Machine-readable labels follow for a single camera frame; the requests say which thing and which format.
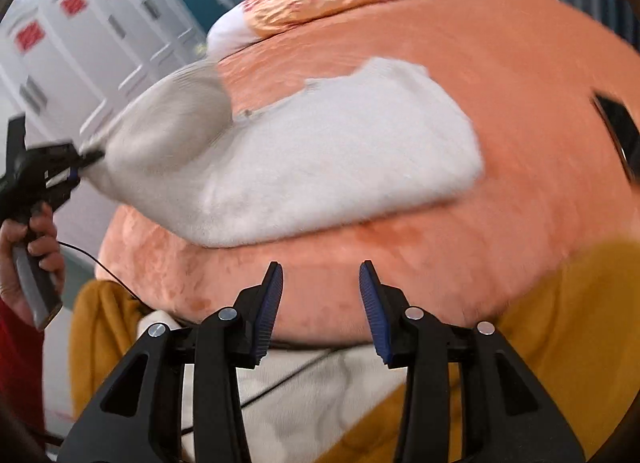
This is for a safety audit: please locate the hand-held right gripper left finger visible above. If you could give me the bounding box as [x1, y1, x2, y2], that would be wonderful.
[57, 261, 284, 463]

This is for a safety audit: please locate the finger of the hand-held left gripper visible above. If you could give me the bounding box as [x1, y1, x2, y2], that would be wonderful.
[47, 166, 82, 216]
[45, 142, 107, 170]

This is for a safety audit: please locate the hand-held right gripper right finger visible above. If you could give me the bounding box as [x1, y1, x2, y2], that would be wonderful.
[359, 259, 586, 463]

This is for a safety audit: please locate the cream sweater with black hearts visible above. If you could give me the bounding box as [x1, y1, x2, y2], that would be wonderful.
[92, 57, 485, 249]

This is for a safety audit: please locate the person's red sleeved left forearm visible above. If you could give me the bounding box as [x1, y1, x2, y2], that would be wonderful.
[0, 300, 47, 436]

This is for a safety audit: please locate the person's left hand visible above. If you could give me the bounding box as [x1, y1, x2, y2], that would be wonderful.
[0, 202, 67, 329]

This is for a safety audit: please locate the orange plush blanket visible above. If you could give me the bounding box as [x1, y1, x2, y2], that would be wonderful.
[95, 0, 640, 346]

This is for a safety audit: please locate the white fleece cloth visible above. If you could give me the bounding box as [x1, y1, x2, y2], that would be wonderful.
[135, 310, 408, 463]

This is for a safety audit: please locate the white panelled wardrobe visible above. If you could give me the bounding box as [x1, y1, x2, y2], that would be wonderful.
[0, 0, 208, 144]

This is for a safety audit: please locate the mustard yellow cloth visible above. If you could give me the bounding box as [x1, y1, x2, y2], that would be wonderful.
[69, 238, 640, 463]

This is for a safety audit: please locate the black smartphone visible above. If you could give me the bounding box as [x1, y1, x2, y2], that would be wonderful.
[591, 90, 640, 180]

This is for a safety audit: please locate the black cable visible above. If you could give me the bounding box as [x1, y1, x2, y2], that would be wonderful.
[56, 241, 151, 315]
[182, 348, 333, 439]

